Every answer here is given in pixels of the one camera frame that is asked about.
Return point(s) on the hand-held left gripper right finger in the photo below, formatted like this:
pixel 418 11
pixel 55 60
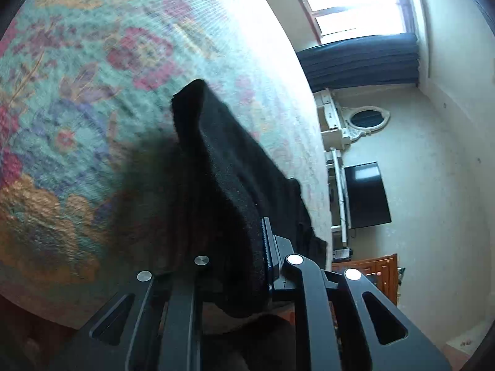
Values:
pixel 309 309

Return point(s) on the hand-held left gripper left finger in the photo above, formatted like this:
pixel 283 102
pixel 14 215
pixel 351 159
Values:
pixel 185 317

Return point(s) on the black studded pants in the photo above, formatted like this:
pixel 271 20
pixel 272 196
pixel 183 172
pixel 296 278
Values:
pixel 228 185

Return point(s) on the brown wooden cabinet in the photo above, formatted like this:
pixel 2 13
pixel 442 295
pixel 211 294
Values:
pixel 371 274

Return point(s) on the white television stand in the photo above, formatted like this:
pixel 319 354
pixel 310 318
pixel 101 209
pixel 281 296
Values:
pixel 338 193

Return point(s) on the black flat television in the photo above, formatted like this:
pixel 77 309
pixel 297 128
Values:
pixel 365 195

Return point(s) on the cream dressing table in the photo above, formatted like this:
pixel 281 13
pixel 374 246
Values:
pixel 328 118

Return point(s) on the white oval vanity mirror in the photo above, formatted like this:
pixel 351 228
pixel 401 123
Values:
pixel 366 119

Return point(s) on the window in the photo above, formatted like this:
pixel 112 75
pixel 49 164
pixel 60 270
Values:
pixel 352 4

